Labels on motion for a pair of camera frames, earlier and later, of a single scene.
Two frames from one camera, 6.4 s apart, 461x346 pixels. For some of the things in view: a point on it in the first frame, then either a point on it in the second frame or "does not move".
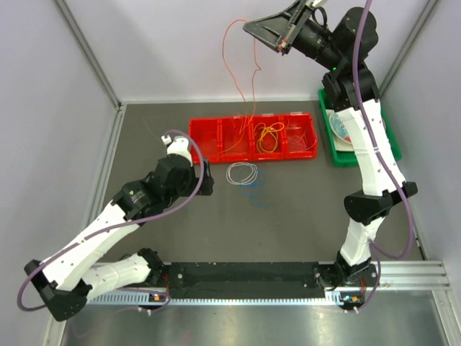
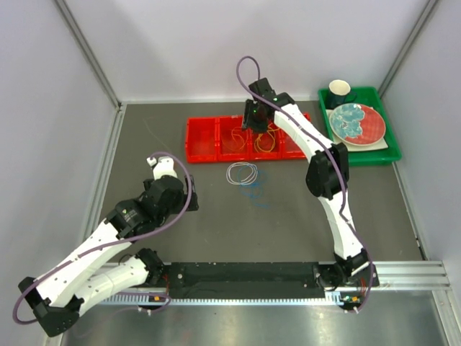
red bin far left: [207, 132] does not move
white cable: [250, 179] does not move
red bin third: [267, 138] does not move
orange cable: [244, 129] -> [244, 141]
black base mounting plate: [242, 280] does not move
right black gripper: [280, 31] -> [247, 121]
